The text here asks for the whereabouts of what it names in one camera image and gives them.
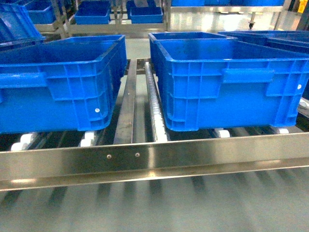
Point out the metal shelf rack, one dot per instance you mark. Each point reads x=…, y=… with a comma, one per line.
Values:
x=39, y=162

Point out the white roller track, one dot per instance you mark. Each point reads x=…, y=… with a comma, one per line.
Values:
x=157, y=122

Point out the rear right blue crate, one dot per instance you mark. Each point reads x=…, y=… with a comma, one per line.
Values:
x=154, y=38

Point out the front right blue crate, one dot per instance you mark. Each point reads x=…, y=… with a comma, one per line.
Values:
x=225, y=83

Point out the rear left blue crate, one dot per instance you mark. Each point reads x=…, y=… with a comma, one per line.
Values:
x=117, y=40

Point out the front left blue crate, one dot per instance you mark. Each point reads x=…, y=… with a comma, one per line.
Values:
x=57, y=87

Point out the background blue bin centre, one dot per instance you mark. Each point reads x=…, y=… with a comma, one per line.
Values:
x=144, y=12

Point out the background blue bin centre-left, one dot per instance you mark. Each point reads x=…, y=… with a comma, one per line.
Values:
x=93, y=13

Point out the background blue bin left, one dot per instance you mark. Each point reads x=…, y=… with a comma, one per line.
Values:
x=40, y=11

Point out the far right blue crate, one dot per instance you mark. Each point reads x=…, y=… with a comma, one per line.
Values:
x=295, y=41

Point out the tilted blue crate far left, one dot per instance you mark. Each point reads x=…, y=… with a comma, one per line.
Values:
x=16, y=28

